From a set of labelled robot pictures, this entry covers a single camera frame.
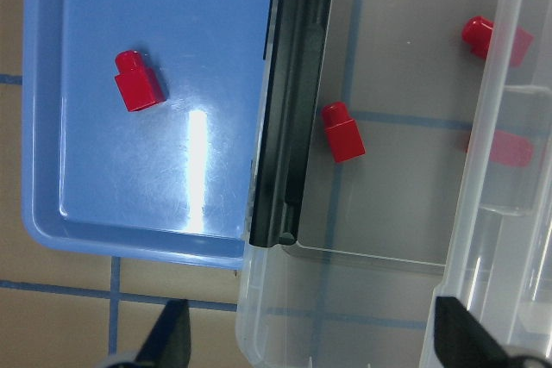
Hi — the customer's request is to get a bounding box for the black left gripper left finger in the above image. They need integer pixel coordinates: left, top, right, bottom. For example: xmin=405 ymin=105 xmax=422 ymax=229
xmin=135 ymin=299 xmax=191 ymax=367

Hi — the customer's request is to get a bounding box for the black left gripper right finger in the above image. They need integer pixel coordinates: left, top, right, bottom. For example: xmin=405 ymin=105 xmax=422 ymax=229
xmin=434 ymin=296 xmax=518 ymax=367

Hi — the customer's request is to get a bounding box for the red block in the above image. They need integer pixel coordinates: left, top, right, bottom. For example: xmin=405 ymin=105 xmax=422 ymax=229
xmin=461 ymin=16 xmax=534 ymax=67
xmin=488 ymin=129 xmax=534 ymax=167
xmin=115 ymin=50 xmax=166 ymax=112
xmin=321 ymin=102 xmax=366 ymax=164

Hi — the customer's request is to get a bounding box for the blue plastic tray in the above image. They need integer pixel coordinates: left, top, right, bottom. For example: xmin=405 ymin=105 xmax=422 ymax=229
xmin=22 ymin=0 xmax=269 ymax=269

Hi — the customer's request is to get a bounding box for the clear plastic storage box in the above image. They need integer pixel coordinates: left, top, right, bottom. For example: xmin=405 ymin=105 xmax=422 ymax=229
xmin=235 ymin=0 xmax=498 ymax=367

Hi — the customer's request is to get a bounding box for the black box latch handle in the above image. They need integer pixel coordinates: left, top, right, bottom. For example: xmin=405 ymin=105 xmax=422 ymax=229
xmin=249 ymin=0 xmax=331 ymax=248

